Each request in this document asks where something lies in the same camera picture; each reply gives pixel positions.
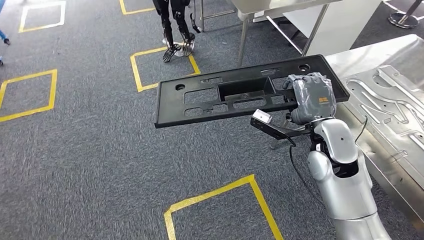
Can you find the stamped steel plate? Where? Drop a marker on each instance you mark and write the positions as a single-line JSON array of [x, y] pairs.
[[381, 109]]

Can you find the black humanoid robot legs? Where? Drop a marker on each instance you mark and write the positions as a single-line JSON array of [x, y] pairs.
[[167, 30]]

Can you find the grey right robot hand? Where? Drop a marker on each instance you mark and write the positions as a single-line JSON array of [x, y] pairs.
[[314, 99]]

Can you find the chrome stanchion post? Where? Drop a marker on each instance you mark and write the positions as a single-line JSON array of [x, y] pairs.
[[402, 20]]

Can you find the black plastic plate frame part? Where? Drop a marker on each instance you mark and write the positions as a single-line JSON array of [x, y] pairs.
[[172, 112]]

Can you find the stainless steel table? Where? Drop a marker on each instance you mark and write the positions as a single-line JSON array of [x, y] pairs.
[[251, 5]]

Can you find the stainless steel workbench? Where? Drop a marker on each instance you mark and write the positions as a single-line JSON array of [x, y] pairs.
[[381, 49]]

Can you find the person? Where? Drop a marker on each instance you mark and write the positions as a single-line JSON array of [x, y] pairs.
[[4, 37]]

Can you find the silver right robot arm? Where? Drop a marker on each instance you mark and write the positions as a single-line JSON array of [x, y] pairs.
[[344, 198]]

